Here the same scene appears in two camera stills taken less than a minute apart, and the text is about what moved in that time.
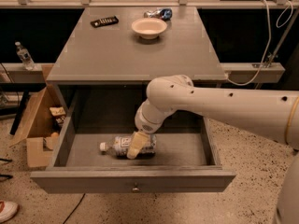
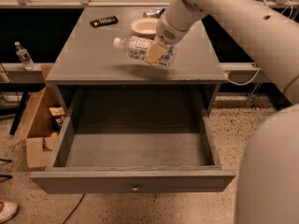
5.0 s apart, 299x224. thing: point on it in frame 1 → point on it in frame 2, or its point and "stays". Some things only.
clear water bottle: [25, 56] stays
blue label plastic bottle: [121, 146] → [137, 47]
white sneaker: [7, 210] stays
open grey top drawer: [186, 159] stays
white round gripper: [146, 125] → [165, 32]
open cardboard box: [42, 124] stays
